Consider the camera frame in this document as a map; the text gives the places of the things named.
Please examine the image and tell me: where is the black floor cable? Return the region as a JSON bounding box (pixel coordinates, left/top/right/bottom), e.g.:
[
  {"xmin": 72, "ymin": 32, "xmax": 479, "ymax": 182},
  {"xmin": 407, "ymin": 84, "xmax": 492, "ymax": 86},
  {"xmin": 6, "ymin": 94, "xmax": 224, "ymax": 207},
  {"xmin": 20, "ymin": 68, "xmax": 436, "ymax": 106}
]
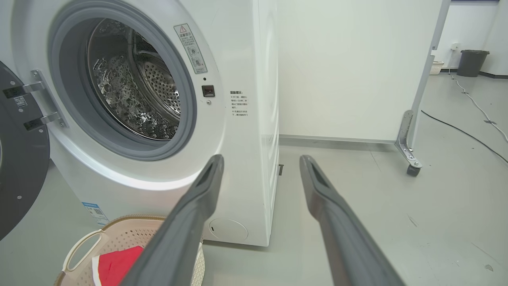
[{"xmin": 421, "ymin": 110, "xmax": 508, "ymax": 163}]

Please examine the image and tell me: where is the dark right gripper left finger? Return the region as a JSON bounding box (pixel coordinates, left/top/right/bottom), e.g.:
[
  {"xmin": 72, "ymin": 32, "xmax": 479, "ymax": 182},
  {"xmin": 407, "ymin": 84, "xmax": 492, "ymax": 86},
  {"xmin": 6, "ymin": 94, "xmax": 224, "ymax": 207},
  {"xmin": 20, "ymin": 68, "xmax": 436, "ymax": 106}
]
[{"xmin": 119, "ymin": 155, "xmax": 225, "ymax": 286}]

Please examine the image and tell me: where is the dark grey washing machine door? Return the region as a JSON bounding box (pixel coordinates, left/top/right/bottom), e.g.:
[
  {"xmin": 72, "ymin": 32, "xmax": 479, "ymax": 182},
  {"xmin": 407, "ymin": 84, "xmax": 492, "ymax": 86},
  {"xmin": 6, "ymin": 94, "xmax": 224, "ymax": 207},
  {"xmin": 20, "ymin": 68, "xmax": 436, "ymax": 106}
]
[{"xmin": 0, "ymin": 60, "xmax": 51, "ymax": 241}]

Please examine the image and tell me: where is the metal door hinge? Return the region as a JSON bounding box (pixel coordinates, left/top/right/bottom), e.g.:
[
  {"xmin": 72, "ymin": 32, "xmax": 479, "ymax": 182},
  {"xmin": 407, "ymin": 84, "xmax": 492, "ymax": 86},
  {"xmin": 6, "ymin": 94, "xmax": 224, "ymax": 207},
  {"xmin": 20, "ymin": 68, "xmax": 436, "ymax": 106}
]
[{"xmin": 3, "ymin": 70, "xmax": 69, "ymax": 131}]

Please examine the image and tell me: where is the stainless steel washing machine drum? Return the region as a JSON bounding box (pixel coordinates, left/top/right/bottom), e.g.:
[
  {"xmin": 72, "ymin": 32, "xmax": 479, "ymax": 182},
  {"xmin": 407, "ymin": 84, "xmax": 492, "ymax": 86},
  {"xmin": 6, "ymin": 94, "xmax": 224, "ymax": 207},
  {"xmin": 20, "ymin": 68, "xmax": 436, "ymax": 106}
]
[{"xmin": 87, "ymin": 18, "xmax": 182, "ymax": 141}]

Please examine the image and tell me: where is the white front-load washing machine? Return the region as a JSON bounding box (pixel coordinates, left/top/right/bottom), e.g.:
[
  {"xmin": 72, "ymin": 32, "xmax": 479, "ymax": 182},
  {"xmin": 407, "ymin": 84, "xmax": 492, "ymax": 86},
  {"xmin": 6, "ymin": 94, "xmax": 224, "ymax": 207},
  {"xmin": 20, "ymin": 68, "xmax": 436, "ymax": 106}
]
[{"xmin": 0, "ymin": 0, "xmax": 280, "ymax": 247}]

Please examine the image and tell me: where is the white floor cable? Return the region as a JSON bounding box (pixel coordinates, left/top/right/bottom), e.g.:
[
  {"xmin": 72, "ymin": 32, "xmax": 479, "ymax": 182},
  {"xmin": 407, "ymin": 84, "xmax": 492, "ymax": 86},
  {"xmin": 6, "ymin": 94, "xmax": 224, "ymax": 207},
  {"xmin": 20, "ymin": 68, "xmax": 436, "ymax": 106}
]
[{"xmin": 450, "ymin": 74, "xmax": 508, "ymax": 143}]

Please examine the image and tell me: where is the red garment with white trim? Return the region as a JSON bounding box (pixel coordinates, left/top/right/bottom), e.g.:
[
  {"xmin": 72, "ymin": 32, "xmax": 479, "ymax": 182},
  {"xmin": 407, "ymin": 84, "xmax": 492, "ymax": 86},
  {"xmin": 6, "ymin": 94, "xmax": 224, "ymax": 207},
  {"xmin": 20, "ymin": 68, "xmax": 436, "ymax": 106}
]
[{"xmin": 92, "ymin": 245, "xmax": 144, "ymax": 286}]

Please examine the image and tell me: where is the round drain filter cover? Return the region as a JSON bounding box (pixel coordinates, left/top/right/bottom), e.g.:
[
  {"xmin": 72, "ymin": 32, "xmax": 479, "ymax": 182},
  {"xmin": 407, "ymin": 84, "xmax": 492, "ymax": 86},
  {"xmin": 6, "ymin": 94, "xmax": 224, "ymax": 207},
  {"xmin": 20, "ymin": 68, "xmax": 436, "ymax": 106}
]
[{"xmin": 209, "ymin": 218, "xmax": 248, "ymax": 241}]

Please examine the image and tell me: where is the blue energy label sticker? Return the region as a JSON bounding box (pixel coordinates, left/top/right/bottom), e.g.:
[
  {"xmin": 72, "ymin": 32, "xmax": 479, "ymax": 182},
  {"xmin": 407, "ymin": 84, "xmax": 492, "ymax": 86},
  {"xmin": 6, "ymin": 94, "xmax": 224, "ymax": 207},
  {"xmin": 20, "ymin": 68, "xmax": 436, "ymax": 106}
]
[{"xmin": 82, "ymin": 202, "xmax": 110, "ymax": 226}]

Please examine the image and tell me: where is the dark grey trash bin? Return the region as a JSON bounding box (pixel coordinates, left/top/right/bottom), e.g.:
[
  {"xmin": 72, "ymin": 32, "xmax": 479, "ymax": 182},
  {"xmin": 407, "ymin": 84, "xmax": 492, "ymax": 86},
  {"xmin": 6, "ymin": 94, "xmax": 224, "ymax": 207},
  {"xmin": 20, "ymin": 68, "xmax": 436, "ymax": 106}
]
[{"xmin": 456, "ymin": 50, "xmax": 490, "ymax": 77}]

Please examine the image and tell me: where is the printed text label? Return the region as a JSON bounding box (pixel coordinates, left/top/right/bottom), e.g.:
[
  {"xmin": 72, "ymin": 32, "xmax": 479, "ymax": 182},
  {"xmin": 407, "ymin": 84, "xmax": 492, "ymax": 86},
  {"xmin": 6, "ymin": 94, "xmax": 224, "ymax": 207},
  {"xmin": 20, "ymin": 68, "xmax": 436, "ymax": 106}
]
[{"xmin": 229, "ymin": 91, "xmax": 249, "ymax": 117}]

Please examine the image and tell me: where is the white partition panel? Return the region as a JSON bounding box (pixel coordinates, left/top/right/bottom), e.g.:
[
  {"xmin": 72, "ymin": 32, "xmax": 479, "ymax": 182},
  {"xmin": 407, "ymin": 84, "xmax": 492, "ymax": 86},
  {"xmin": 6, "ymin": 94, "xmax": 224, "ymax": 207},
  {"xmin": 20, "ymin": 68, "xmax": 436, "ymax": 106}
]
[{"xmin": 278, "ymin": 0, "xmax": 443, "ymax": 143}]

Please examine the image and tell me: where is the cream perforated laundry basket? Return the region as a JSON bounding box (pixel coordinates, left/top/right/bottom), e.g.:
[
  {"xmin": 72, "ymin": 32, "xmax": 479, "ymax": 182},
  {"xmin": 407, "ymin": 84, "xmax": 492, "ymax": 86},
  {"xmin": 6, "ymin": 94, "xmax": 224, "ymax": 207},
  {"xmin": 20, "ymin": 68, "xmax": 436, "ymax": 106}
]
[{"xmin": 54, "ymin": 215, "xmax": 205, "ymax": 286}]

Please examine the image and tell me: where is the warning sticker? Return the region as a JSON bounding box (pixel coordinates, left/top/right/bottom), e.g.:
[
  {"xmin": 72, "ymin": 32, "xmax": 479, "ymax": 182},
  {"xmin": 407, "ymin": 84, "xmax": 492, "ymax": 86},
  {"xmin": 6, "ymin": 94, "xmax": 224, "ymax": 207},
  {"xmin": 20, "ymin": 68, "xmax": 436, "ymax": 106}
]
[{"xmin": 173, "ymin": 23, "xmax": 208, "ymax": 74}]

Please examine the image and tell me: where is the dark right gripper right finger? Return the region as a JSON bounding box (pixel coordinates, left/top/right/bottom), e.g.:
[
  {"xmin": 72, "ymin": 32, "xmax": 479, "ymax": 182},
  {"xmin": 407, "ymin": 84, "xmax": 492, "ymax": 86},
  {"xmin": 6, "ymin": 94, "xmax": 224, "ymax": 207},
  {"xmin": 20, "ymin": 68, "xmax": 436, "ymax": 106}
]
[{"xmin": 300, "ymin": 155, "xmax": 405, "ymax": 286}]

